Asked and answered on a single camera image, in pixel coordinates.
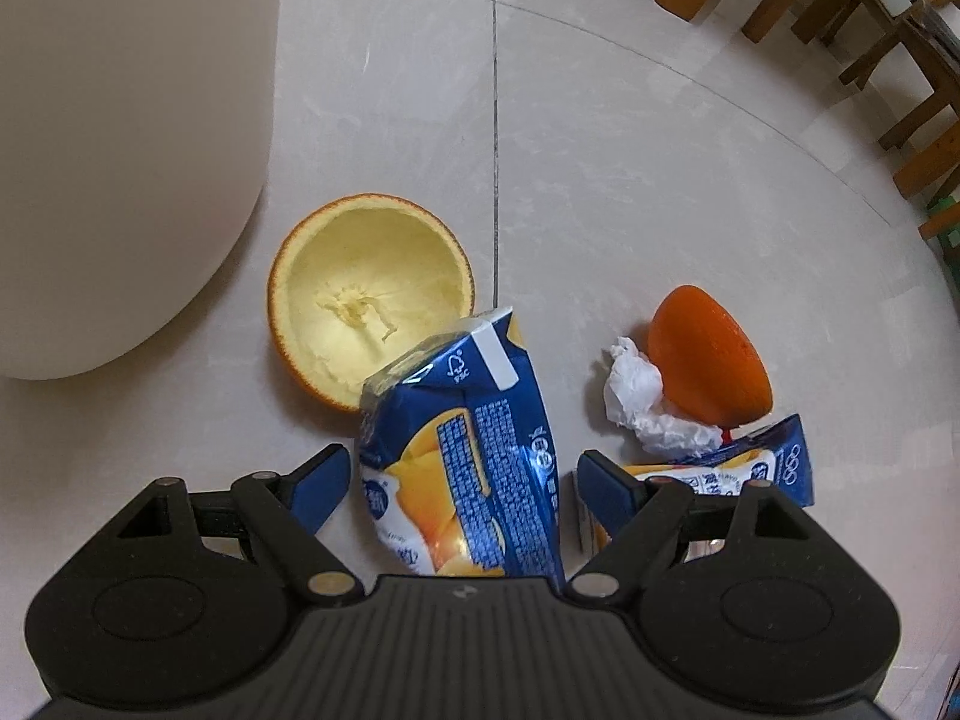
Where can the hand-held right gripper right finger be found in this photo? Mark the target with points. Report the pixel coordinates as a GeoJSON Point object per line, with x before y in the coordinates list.
{"type": "Point", "coordinates": [607, 491]}

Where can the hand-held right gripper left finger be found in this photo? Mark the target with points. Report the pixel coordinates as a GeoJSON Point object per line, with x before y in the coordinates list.
{"type": "Point", "coordinates": [322, 491]}

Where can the white tissue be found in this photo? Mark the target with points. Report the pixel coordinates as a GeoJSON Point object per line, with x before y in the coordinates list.
{"type": "Point", "coordinates": [637, 390]}

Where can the large blue juice carton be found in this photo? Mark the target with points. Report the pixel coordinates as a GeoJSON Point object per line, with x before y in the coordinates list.
{"type": "Point", "coordinates": [480, 457]}

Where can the orange peel half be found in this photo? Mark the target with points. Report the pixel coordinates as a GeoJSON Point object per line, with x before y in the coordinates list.
{"type": "Point", "coordinates": [705, 360]}

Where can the small blue juice carton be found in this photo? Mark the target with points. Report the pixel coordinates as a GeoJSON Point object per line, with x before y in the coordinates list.
{"type": "Point", "coordinates": [772, 457]}

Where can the hollow orange peel cup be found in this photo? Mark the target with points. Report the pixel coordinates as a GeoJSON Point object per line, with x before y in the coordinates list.
{"type": "Point", "coordinates": [360, 292]}

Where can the white plastic trash bin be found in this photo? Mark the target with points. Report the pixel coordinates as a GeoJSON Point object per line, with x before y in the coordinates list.
{"type": "Point", "coordinates": [127, 150]}

